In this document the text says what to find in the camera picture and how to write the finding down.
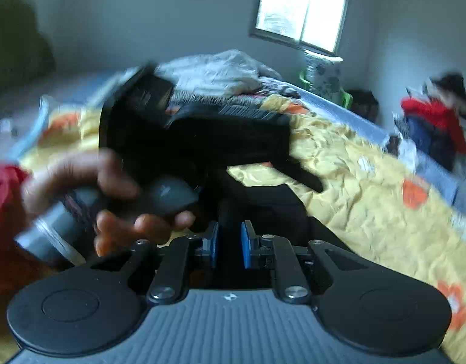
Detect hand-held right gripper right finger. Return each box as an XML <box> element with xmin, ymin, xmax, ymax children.
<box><xmin>240</xmin><ymin>220</ymin><xmax>367</xmax><ymax>305</ymax></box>

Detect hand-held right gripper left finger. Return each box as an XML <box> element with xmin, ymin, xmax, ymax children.
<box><xmin>104</xmin><ymin>221</ymin><xmax>221</xmax><ymax>305</ymax></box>

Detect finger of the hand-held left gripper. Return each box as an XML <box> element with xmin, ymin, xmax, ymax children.
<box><xmin>271</xmin><ymin>155</ymin><xmax>325</xmax><ymax>195</ymax></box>

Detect black pants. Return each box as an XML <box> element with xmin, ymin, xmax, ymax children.
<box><xmin>197</xmin><ymin>180</ymin><xmax>332</xmax><ymax>289</ymax></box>

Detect person's left hand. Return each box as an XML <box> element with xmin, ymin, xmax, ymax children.
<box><xmin>22</xmin><ymin>151</ymin><xmax>197</xmax><ymax>258</ymax></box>

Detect grey white quilt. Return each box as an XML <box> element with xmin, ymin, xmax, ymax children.
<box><xmin>156</xmin><ymin>49</ymin><xmax>284</xmax><ymax>98</ymax></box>

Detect yellow printed bedspread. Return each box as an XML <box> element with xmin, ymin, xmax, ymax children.
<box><xmin>0</xmin><ymin>95</ymin><xmax>466</xmax><ymax>364</ymax></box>

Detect green plastic chair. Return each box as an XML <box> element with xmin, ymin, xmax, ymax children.
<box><xmin>298</xmin><ymin>69</ymin><xmax>354</xmax><ymax>109</ymax></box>

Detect dark brown bag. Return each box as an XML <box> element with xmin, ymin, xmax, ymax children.
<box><xmin>347</xmin><ymin>89</ymin><xmax>380</xmax><ymax>124</ymax></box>

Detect floral pillow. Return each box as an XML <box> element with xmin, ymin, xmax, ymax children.
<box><xmin>303</xmin><ymin>49</ymin><xmax>346</xmax><ymax>100</ymax></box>

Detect pile of folded clothes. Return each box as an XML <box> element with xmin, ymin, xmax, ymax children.
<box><xmin>391</xmin><ymin>71</ymin><xmax>466</xmax><ymax>177</ymax></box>

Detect window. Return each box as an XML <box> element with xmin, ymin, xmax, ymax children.
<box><xmin>249</xmin><ymin>0</ymin><xmax>361</xmax><ymax>56</ymax></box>

